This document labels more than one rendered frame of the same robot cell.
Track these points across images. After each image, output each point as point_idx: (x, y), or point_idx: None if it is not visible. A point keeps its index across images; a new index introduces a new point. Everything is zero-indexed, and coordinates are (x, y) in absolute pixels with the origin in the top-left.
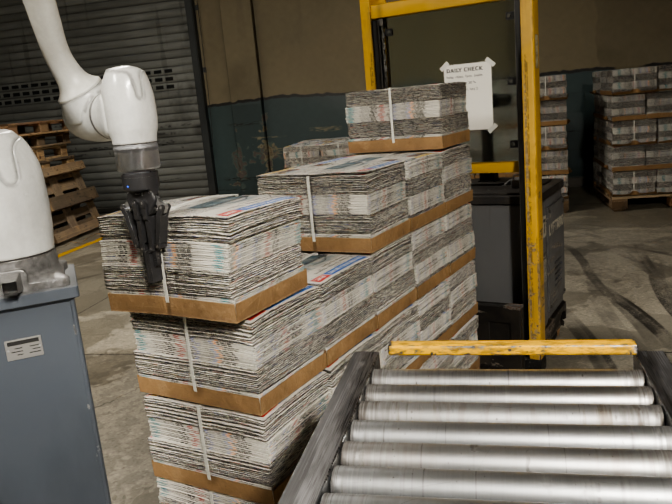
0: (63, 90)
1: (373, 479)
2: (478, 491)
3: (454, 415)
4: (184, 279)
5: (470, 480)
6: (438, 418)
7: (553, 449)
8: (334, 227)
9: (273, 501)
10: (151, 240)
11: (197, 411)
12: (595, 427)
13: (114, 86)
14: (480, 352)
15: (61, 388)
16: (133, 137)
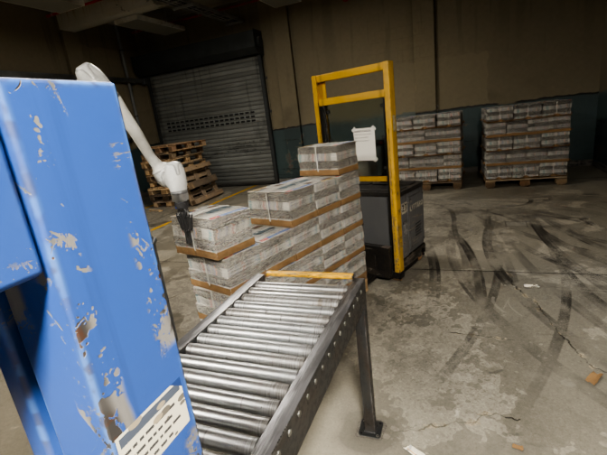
0: (153, 169)
1: (228, 320)
2: (258, 325)
3: (271, 300)
4: (200, 242)
5: (256, 321)
6: (266, 301)
7: (290, 313)
8: (277, 215)
9: None
10: (186, 227)
11: (210, 292)
12: (311, 306)
13: (168, 170)
14: (297, 275)
15: None
16: (176, 189)
